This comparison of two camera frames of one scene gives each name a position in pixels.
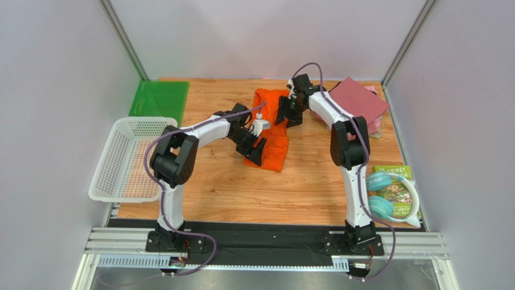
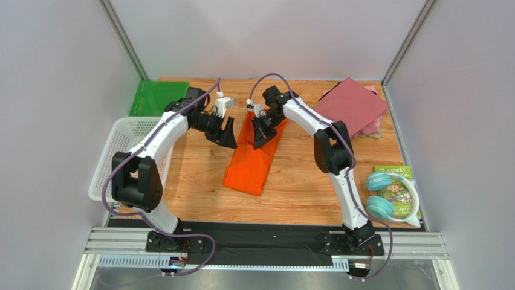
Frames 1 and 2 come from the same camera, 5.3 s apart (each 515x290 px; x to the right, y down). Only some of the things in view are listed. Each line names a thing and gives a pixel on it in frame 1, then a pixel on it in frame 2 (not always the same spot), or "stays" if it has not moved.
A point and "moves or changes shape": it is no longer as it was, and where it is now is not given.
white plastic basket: x=122 y=175 stays
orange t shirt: x=275 y=155 moves or changes shape
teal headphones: x=382 y=206 stays
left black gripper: x=257 y=154 → x=228 y=139
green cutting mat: x=161 y=98 stays
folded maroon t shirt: x=359 y=102 stays
